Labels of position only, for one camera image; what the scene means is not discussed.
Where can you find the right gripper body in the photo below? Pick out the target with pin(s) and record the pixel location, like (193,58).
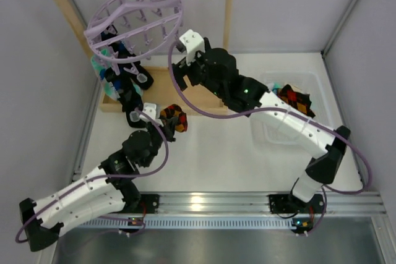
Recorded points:
(181,74)

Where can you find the black blue sport sock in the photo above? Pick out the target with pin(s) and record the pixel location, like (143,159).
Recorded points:
(127,95)

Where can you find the argyle red orange sock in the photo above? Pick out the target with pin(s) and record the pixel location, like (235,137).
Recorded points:
(296,99)

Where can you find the green white sock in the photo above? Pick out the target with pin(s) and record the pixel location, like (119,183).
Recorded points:
(105,84)

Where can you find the lilac round clip hanger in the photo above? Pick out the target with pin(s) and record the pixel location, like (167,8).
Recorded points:
(125,31)

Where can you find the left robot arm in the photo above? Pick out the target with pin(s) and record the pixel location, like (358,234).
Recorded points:
(108,188)

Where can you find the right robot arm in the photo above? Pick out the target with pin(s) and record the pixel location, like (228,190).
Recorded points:
(326,145)

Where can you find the wooden hanger rack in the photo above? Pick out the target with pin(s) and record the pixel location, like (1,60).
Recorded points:
(198,94)

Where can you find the teal white sock in basket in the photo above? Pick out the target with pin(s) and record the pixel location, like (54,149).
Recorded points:
(274,87)

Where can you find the white plastic basket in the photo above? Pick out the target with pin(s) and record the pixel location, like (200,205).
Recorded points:
(304,82)

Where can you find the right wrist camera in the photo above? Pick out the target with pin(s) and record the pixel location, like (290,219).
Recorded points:
(190,43)

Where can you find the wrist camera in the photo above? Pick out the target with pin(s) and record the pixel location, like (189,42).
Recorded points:
(190,43)
(150,112)

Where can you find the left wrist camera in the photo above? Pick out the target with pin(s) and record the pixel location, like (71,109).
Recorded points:
(150,112)

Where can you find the white slotted cable duct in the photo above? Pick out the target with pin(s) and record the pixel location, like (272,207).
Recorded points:
(193,222)

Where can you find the aluminium mounting rail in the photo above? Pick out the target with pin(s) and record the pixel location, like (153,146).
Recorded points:
(260,203)

